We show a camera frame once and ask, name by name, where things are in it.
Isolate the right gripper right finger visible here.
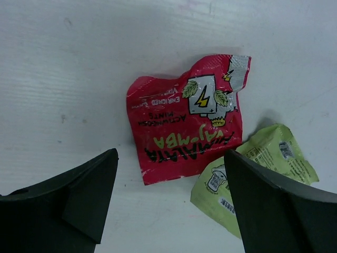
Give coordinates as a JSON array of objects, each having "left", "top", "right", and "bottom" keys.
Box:
[{"left": 224, "top": 150, "right": 336, "bottom": 253}]

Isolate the small pink candy packet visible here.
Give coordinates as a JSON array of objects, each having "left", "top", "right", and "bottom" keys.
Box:
[{"left": 126, "top": 54, "right": 251, "bottom": 185}]

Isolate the small green candy packet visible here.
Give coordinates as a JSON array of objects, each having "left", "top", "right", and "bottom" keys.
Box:
[{"left": 190, "top": 123, "right": 320, "bottom": 239}]

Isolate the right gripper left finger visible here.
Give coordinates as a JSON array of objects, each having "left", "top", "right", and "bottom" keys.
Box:
[{"left": 1, "top": 149, "right": 118, "bottom": 252}]

